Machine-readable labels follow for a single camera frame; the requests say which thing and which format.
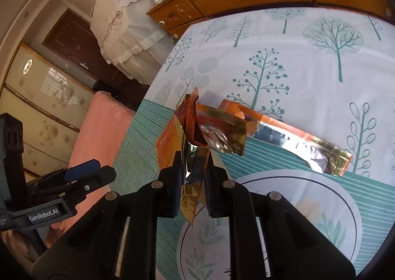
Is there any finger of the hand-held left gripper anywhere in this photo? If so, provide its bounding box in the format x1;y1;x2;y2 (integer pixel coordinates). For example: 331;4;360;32
63;159;117;204

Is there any tree print tablecloth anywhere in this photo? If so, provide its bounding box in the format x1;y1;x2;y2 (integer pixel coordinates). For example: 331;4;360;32
108;6;395;280

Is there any orange foil pouch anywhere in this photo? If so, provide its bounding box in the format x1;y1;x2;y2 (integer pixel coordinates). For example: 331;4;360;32
156;86;353;229

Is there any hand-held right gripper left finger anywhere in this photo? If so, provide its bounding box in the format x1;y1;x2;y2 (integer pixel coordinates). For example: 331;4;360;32
31;150;186;280

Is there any dark brown door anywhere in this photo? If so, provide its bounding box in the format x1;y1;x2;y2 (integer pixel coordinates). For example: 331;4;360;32
41;8;149;104

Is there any cream sliding wardrobe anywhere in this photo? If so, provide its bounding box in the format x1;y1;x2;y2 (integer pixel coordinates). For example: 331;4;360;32
0;42;96;182

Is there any teal striped table runner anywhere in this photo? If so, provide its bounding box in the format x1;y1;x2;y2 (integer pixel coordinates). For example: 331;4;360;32
108;99;395;280

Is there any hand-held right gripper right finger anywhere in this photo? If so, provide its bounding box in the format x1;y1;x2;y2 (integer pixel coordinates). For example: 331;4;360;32
204;156;357;280

